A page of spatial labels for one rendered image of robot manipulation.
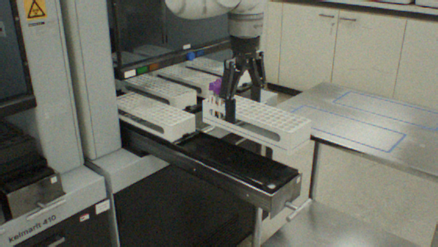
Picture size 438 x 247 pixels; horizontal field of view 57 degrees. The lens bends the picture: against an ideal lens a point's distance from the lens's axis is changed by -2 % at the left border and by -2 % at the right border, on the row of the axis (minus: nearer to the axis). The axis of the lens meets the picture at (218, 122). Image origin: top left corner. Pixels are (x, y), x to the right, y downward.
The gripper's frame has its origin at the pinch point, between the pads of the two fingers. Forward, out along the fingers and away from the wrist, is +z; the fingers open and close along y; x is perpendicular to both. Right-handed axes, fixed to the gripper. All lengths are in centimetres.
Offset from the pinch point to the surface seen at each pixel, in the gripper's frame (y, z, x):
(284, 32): 218, 35, 130
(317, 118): 27.0, 9.4, -8.3
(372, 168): 149, 92, 13
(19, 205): -54, 15, 24
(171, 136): -13.8, 8.0, 14.2
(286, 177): -7.7, 9.6, -20.1
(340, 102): 44.7, 9.5, -7.3
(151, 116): -12.7, 5.2, 24.1
